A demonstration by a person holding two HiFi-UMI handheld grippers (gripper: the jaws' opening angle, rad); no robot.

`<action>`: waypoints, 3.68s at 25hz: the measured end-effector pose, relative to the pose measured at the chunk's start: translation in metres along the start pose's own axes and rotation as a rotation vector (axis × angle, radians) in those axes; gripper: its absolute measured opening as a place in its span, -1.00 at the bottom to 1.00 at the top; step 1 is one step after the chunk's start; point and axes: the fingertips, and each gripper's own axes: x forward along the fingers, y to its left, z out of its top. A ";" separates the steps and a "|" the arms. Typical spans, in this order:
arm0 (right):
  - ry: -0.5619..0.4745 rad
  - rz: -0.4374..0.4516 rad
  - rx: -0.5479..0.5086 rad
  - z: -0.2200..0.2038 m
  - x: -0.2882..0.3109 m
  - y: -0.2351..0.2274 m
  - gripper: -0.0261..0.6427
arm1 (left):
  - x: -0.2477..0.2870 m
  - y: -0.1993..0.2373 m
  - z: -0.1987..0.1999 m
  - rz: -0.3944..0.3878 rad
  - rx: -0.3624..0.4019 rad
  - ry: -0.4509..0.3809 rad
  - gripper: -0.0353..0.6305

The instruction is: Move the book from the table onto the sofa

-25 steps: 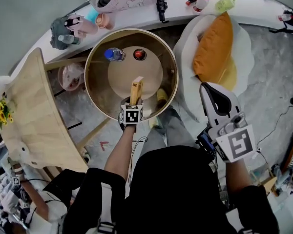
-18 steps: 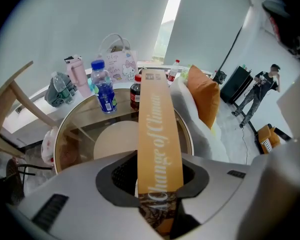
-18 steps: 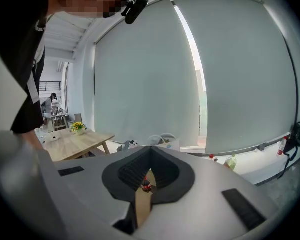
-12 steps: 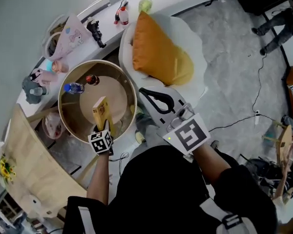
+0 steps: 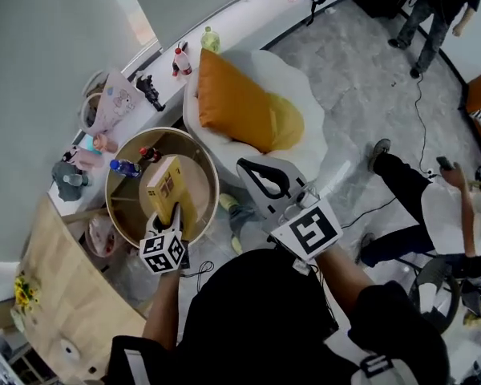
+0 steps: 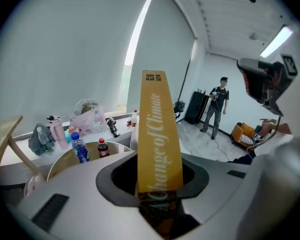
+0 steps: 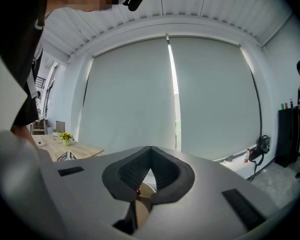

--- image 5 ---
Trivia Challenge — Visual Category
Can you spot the person's black shirt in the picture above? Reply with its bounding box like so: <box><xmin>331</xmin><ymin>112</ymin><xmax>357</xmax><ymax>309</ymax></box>
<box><xmin>111</xmin><ymin>248</ymin><xmax>451</xmax><ymax>385</ymax></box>

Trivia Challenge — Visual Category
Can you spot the pink flask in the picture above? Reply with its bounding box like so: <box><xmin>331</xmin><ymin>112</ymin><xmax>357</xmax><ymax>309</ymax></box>
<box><xmin>62</xmin><ymin>145</ymin><xmax>105</xmax><ymax>171</ymax></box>

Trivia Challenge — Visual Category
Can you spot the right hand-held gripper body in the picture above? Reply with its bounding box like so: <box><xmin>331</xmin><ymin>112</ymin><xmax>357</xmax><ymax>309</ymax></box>
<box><xmin>264</xmin><ymin>179</ymin><xmax>344</xmax><ymax>262</ymax></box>

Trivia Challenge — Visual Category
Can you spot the white sofa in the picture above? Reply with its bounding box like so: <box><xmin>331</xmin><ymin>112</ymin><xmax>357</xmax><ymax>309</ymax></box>
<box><xmin>183</xmin><ymin>48</ymin><xmax>328</xmax><ymax>188</ymax></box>

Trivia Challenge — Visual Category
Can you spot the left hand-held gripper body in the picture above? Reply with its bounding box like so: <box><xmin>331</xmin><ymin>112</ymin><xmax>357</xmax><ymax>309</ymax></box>
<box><xmin>139</xmin><ymin>222</ymin><xmax>191</xmax><ymax>274</ymax></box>

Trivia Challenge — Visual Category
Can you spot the orange sofa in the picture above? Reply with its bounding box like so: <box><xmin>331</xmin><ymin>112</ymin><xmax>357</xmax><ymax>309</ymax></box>
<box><xmin>458</xmin><ymin>72</ymin><xmax>481</xmax><ymax>156</ymax></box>

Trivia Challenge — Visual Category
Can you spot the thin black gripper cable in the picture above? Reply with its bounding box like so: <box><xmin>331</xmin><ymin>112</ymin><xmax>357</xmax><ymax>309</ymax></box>
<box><xmin>179</xmin><ymin>260</ymin><xmax>216</xmax><ymax>293</ymax></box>

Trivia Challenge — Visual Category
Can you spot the translucent plastic bag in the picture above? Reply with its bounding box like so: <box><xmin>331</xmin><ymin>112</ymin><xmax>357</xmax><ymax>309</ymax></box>
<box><xmin>87</xmin><ymin>214</ymin><xmax>118</xmax><ymax>258</ymax></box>

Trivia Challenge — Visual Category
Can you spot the black handheld device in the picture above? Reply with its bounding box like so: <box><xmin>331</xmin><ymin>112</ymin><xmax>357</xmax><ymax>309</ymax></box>
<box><xmin>135</xmin><ymin>74</ymin><xmax>167</xmax><ymax>113</ymax></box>

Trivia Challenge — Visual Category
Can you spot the blue plastic bottle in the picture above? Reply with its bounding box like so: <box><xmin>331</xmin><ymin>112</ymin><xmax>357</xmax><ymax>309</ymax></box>
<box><xmin>109</xmin><ymin>158</ymin><xmax>143</xmax><ymax>180</ymax></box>

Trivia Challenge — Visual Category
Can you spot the yellow book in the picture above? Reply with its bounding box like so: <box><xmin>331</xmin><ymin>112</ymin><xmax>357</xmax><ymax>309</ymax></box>
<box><xmin>145</xmin><ymin>155</ymin><xmax>186</xmax><ymax>226</ymax></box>

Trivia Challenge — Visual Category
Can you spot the person's jeans leg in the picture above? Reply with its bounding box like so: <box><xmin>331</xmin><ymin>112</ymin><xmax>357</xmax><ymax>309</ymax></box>
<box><xmin>227</xmin><ymin>203</ymin><xmax>262</xmax><ymax>237</ymax></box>

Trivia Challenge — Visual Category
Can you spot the person's green shoe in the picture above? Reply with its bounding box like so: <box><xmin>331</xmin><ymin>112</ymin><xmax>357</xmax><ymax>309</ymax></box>
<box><xmin>219</xmin><ymin>192</ymin><xmax>241</xmax><ymax>213</ymax></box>
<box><xmin>229</xmin><ymin>233</ymin><xmax>246</xmax><ymax>256</ymax></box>

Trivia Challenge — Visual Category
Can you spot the dark cola bottle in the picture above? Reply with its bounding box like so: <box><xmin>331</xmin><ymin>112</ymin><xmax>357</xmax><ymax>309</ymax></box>
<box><xmin>139</xmin><ymin>146</ymin><xmax>163</xmax><ymax>164</ymax></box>

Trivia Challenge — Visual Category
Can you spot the grey cloth bag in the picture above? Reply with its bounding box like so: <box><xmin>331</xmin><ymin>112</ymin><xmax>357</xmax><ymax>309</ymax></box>
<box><xmin>51</xmin><ymin>161</ymin><xmax>93</xmax><ymax>202</ymax></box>

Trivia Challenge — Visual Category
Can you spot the yellow sunflower bunch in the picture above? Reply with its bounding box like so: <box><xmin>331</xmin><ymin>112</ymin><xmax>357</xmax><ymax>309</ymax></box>
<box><xmin>13</xmin><ymin>276</ymin><xmax>42</xmax><ymax>317</ymax></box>

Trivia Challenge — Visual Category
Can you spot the orange cushion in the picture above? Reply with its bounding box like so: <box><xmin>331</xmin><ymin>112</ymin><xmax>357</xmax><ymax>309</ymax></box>
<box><xmin>197</xmin><ymin>48</ymin><xmax>306</xmax><ymax>154</ymax></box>

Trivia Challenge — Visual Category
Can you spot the person's left forearm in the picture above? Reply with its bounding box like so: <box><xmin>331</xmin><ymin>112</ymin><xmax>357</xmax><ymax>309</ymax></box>
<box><xmin>141</xmin><ymin>269</ymin><xmax>185</xmax><ymax>351</ymax></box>

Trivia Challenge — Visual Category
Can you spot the light wooden desk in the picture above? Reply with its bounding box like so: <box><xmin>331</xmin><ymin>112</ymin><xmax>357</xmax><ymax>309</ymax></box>
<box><xmin>18</xmin><ymin>197</ymin><xmax>148</xmax><ymax>385</ymax></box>

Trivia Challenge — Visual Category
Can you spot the black wicker chair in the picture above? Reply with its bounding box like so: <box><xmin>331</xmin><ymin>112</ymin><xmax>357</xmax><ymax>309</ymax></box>
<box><xmin>407</xmin><ymin>256</ymin><xmax>463</xmax><ymax>334</ymax></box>

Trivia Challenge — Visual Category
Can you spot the green drink bottle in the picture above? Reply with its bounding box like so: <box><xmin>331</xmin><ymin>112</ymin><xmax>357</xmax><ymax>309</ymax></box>
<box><xmin>200</xmin><ymin>26</ymin><xmax>222</xmax><ymax>54</ymax></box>

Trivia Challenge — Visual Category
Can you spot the clear water bottle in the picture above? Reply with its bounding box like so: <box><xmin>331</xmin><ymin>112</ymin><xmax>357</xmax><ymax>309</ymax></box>
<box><xmin>63</xmin><ymin>173</ymin><xmax>91</xmax><ymax>188</ymax></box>

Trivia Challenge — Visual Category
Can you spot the pink lidded cup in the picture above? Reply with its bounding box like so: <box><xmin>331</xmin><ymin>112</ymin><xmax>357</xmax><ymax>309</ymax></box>
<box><xmin>90</xmin><ymin>133</ymin><xmax>119</xmax><ymax>154</ymax></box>

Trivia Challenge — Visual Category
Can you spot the person's right forearm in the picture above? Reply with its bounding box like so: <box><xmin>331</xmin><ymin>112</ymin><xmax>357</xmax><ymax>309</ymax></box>
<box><xmin>315</xmin><ymin>249</ymin><xmax>377</xmax><ymax>321</ymax></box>

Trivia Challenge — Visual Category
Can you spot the pink cartoon tote bag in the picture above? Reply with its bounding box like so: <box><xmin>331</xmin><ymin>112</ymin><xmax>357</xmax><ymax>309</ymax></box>
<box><xmin>79</xmin><ymin>70</ymin><xmax>143</xmax><ymax>136</ymax></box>

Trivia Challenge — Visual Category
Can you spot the black floor cable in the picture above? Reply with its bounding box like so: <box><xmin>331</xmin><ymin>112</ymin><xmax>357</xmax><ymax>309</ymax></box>
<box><xmin>340</xmin><ymin>69</ymin><xmax>440</xmax><ymax>229</ymax></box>

